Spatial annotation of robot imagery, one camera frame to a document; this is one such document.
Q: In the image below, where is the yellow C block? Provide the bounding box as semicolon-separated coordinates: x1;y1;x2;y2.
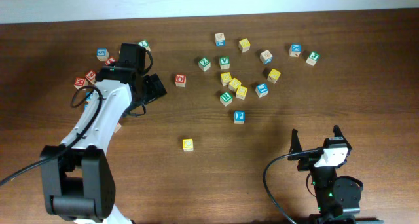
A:
182;138;194;151

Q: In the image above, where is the top yellow block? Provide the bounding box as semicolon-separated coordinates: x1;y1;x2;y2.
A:
238;38;251;52

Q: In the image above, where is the green Z block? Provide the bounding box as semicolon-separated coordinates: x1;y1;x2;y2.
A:
198;57;211;71

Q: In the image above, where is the yellow cluster block upper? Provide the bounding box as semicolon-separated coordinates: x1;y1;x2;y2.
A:
221;72;232;86

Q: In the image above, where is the wooden block blue edge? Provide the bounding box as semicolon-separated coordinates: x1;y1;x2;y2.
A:
259;50;273;64

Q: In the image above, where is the blue P block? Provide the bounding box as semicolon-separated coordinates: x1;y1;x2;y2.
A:
234;111;246;124

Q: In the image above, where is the blue X block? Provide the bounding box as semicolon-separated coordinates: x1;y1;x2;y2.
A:
289;43;302;57

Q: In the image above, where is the red I block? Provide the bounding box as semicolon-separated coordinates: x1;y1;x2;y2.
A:
114;122;122;133

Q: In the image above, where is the red 9 block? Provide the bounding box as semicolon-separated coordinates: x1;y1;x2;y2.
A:
85;70;96;84

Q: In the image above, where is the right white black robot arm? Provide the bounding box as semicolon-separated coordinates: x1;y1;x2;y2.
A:
289;125;363;223

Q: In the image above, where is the green R block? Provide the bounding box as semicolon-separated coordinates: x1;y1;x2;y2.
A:
220;92;233;107

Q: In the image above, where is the yellow cluster block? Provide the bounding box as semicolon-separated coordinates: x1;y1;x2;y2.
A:
221;72;232;86
236;86;248;100
228;78;242;92

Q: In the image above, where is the yellow cluster block lower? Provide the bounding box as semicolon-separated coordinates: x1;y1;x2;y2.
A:
236;86;248;100

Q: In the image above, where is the red O block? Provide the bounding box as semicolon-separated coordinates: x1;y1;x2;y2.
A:
175;74;186;87

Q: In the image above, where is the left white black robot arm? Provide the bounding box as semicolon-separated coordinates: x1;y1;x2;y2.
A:
40;43;166;223

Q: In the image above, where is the green L block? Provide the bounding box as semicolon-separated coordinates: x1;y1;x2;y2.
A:
137;40;151;51

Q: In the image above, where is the wooden block blue side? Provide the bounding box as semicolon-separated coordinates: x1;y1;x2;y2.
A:
215;33;225;47

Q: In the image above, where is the upper red A block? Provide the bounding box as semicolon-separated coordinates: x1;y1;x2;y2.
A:
105;56;116;66

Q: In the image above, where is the yellow cluster block middle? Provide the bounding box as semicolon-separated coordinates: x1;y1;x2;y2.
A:
228;78;242;92

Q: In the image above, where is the red M block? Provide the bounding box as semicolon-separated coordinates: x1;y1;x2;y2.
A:
74;77;88;89

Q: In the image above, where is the right yellow block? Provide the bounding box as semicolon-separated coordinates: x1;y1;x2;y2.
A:
267;69;281;84

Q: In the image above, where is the green J block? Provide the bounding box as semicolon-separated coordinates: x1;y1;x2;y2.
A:
306;51;321;66

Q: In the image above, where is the blue 5 block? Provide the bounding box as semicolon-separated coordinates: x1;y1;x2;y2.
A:
96;48;109;62

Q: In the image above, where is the blue E block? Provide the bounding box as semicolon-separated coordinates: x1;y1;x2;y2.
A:
255;83;269;98

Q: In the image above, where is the green V block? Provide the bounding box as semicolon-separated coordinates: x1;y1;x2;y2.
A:
219;56;230;69

